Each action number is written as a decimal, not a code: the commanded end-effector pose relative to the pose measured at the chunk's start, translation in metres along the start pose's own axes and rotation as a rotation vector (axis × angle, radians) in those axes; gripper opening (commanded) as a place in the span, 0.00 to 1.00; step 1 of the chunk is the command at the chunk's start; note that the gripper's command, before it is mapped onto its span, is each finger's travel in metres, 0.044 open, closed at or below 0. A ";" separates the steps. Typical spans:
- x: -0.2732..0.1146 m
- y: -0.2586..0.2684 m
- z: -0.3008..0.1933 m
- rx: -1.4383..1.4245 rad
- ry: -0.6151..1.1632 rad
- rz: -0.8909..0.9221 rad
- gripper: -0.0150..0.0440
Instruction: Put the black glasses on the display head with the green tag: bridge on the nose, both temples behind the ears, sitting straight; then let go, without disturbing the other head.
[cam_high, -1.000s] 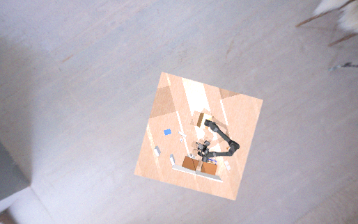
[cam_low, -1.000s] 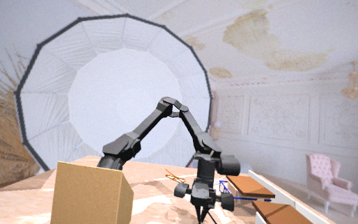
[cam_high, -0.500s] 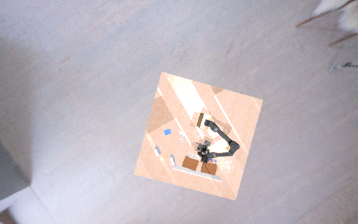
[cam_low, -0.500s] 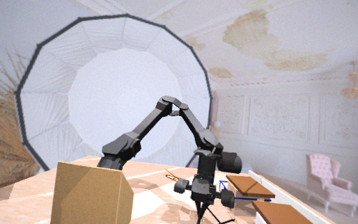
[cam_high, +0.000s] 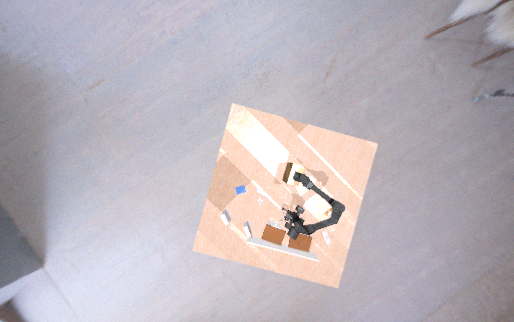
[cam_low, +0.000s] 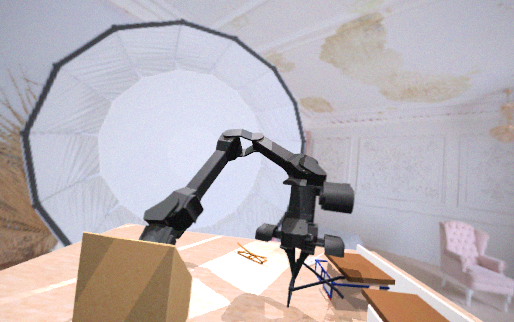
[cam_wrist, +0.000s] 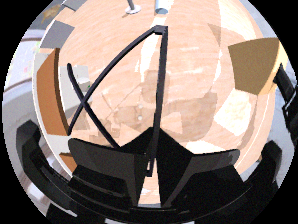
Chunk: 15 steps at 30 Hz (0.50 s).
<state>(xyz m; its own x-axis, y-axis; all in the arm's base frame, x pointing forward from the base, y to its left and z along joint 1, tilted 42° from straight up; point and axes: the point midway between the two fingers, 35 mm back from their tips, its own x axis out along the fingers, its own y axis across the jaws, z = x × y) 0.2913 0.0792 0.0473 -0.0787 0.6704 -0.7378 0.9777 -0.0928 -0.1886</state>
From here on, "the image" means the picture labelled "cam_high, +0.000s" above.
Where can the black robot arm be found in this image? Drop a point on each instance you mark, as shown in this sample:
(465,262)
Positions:
(308,229)

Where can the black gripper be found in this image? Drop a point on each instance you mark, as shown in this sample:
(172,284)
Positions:
(300,210)

